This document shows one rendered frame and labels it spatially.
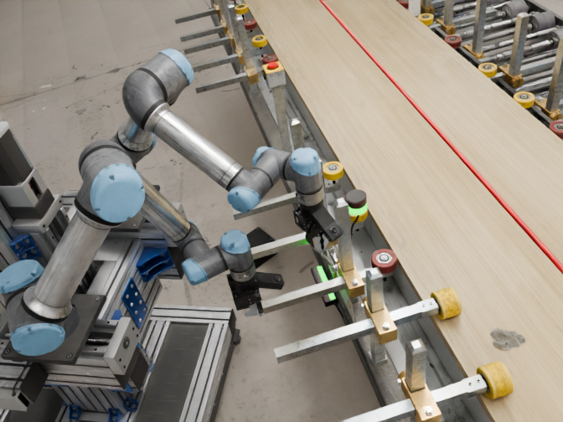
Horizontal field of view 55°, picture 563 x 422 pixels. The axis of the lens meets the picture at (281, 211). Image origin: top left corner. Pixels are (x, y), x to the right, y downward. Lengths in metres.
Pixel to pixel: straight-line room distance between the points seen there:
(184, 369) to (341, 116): 1.28
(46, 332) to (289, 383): 1.40
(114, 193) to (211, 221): 2.16
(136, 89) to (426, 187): 1.06
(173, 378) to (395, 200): 1.21
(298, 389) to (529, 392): 1.25
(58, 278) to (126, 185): 0.29
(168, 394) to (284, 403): 0.50
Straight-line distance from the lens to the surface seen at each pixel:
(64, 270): 1.34
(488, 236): 1.85
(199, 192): 3.58
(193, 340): 2.54
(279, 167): 1.45
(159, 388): 2.46
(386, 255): 1.76
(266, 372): 2.61
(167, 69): 1.53
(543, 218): 1.94
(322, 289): 1.74
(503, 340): 1.60
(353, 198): 1.58
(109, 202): 1.22
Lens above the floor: 2.21
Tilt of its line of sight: 42 degrees down
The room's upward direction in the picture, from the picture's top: 11 degrees counter-clockwise
